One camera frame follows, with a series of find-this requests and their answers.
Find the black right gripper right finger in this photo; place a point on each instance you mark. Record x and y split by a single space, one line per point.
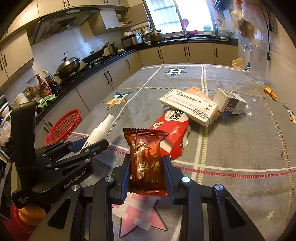
208 211

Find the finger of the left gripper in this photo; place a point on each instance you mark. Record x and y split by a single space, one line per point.
61 149
95 150

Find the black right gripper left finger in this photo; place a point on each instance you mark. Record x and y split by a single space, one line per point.
86 208

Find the white plastic bottle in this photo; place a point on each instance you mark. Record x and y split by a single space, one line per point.
100 132

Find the dark red snack packet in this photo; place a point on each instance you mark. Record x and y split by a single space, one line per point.
146 163

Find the red white paper package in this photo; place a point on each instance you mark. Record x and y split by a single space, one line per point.
176 124

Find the long white medicine box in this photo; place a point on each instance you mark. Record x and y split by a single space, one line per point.
199 109

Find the white green medicine box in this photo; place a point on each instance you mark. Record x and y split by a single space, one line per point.
229 102

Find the orange medicine box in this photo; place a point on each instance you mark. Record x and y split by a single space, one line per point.
196 91

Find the red sleeve forearm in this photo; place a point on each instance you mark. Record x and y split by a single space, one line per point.
16 228

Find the left hand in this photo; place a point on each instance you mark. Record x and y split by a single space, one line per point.
32 214

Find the red plastic basket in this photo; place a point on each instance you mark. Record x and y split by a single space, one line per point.
64 127

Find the green cloth on counter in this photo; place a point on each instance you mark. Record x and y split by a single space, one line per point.
45 101

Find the dark sauce bottle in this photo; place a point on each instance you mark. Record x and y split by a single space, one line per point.
53 85

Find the grey patterned tablecloth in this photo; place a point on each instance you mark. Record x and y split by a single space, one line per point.
252 154

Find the steel wok with lid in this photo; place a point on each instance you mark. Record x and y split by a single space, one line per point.
67 68

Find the black frying pan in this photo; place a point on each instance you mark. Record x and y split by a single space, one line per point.
96 55

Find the black kettle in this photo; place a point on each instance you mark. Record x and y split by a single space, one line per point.
113 48

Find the silver rice cooker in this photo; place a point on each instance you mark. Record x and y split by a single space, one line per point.
132 40

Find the range hood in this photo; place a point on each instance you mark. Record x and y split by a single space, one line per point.
61 21

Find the orange peel pieces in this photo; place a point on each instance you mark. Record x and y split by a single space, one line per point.
270 92

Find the dark cooking pot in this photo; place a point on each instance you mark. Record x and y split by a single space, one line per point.
153 36

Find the blue plastic bag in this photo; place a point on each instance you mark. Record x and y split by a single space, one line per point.
247 67

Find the clear glass pitcher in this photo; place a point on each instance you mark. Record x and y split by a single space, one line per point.
257 55

